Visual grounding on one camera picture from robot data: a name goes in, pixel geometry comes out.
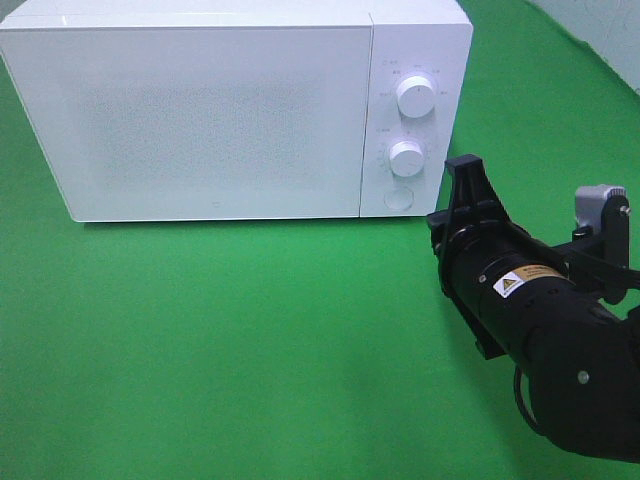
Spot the white microwave door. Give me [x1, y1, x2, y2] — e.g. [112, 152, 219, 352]
[1, 27, 371, 222]

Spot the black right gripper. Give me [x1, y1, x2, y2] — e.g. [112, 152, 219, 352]
[426, 154, 580, 360]

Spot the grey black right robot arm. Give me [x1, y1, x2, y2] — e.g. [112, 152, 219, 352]
[427, 154, 639, 462]

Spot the round white door release button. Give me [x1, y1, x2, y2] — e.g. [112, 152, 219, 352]
[384, 187, 414, 211]

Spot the green table cloth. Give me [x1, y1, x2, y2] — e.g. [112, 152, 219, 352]
[1, 76, 639, 479]

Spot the white timer knob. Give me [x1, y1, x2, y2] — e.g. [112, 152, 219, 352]
[389, 140, 425, 178]

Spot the upper white power knob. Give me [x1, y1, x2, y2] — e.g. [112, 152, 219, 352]
[395, 74, 436, 119]

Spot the white microwave oven body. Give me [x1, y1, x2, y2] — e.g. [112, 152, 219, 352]
[1, 1, 473, 217]

